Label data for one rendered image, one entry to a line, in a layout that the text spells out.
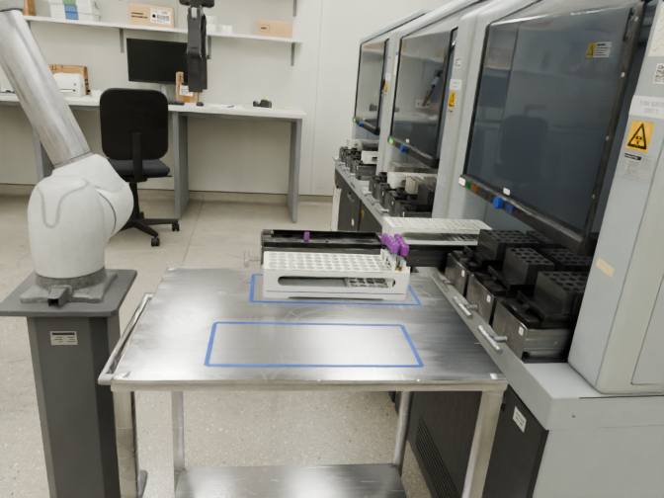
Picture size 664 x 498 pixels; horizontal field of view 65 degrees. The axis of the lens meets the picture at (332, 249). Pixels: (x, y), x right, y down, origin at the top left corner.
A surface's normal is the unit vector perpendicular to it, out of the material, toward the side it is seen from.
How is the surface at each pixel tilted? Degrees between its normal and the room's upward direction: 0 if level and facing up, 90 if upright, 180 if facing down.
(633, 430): 90
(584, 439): 90
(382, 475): 0
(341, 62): 90
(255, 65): 90
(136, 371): 0
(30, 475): 0
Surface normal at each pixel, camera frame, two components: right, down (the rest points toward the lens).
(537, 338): 0.15, 0.33
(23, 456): 0.07, -0.94
